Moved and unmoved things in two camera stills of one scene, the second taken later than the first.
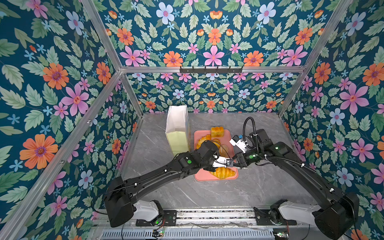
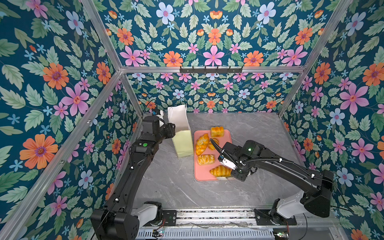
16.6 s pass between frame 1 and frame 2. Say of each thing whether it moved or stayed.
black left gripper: moved
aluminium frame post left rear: stayed
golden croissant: stayed
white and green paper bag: stayed
